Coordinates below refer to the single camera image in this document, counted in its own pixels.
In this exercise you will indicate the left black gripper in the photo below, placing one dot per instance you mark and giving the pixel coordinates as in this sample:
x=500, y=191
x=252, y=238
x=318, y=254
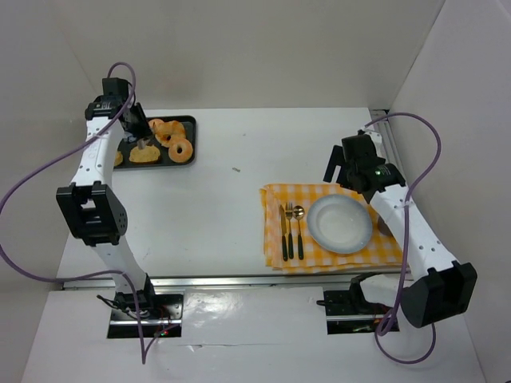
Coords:
x=136, y=122

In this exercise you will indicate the gold knife black handle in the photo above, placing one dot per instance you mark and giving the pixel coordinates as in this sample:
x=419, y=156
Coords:
x=283, y=227

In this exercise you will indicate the yellow checkered cloth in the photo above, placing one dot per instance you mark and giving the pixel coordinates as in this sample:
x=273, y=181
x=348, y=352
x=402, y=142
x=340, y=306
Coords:
x=382, y=251

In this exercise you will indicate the small glazed donut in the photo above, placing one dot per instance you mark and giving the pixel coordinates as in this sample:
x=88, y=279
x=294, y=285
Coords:
x=154, y=125

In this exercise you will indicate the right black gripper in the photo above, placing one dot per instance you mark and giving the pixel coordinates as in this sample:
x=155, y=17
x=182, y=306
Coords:
x=340, y=160

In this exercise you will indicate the white ceramic plate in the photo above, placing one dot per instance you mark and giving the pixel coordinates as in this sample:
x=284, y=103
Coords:
x=340, y=224

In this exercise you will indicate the large twisted donut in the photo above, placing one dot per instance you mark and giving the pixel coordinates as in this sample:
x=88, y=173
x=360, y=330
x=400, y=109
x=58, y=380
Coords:
x=169, y=130

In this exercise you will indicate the gold fork black handle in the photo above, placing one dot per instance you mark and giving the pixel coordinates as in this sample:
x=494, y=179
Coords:
x=289, y=216

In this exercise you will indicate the toasted bread slice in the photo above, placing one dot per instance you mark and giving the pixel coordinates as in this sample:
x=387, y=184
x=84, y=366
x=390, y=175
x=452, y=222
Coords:
x=147, y=155

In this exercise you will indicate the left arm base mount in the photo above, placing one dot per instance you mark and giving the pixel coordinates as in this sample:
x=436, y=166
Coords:
x=164, y=320

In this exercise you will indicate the gold spoon black handle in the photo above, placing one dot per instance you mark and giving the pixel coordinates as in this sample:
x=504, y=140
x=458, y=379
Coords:
x=299, y=213

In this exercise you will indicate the small round bun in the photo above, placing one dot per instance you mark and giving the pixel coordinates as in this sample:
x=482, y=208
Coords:
x=118, y=159

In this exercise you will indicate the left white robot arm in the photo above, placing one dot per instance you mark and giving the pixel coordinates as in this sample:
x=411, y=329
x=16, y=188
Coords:
x=89, y=205

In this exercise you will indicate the ring donut front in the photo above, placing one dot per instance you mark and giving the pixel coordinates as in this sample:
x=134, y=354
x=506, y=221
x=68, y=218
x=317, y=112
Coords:
x=180, y=150

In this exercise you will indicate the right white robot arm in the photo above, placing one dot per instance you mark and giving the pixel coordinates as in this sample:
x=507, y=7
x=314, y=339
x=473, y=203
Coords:
x=441, y=286

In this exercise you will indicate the aluminium rail front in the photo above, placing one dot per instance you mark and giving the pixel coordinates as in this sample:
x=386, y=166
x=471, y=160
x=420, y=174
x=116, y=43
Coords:
x=234, y=281

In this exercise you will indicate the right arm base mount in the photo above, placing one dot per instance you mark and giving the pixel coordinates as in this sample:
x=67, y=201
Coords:
x=348, y=312

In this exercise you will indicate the black baking tray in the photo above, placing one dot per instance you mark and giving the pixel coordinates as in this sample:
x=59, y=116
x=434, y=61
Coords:
x=126, y=145

